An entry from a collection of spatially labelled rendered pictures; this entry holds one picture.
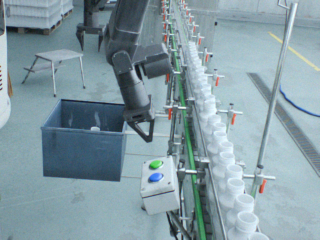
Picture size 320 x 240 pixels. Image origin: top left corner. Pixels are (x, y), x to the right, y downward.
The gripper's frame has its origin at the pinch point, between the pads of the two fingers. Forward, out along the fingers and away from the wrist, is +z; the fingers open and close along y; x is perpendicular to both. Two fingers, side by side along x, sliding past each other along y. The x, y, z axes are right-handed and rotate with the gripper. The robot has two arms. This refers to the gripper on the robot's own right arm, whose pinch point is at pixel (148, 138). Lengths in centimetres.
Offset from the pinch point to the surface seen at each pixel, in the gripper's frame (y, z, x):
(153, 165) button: -1.0, 6.8, 0.7
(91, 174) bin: 50, 33, 35
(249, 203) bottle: -19.0, 10.5, -18.9
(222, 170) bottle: -3.6, 11.2, -15.3
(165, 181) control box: -7.8, 7.8, -2.0
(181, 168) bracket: 3.2, 11.9, -5.5
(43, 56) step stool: 337, 31, 138
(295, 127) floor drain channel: 292, 165, -107
